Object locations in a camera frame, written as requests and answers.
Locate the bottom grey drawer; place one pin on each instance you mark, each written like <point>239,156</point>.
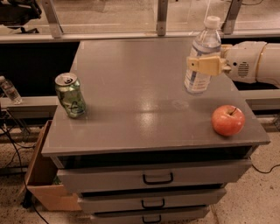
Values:
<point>151,216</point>

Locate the top grey drawer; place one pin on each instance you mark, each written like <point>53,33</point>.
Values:
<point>134,177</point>

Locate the brown cardboard box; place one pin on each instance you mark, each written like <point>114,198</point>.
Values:
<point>40,176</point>

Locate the clear plastic water bottle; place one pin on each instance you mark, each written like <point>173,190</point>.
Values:
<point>208,42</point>

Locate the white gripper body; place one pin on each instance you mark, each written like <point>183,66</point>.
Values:
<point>242,61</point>

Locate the left metal railing post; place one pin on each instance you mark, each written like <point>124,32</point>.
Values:
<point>52,18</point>

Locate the grey drawer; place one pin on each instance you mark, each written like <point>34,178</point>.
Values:
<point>150,200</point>
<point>134,177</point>
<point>151,216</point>

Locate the metal railing post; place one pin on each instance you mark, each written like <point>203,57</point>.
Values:
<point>162,7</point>
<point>228,25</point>
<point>52,18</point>

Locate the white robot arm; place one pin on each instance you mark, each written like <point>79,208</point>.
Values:
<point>268,70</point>

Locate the middle metal railing post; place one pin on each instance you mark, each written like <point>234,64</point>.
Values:
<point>162,7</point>

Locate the right metal railing post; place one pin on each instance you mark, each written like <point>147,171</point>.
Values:
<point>228,25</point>

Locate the grey drawer cabinet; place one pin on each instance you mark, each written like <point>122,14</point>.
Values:
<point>138,113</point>

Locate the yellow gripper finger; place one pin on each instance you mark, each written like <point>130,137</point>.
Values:
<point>224,49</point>
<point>209,65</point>

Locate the small bottle on ledge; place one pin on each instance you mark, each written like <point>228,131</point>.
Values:
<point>10,90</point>

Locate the black office chair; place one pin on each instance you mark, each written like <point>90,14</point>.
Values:
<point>14,14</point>

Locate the red apple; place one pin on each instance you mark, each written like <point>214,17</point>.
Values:
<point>228,120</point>

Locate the middle grey drawer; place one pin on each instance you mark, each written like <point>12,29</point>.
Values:
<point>150,200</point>

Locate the dented green soda can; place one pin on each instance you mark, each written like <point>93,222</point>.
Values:
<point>68,90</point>

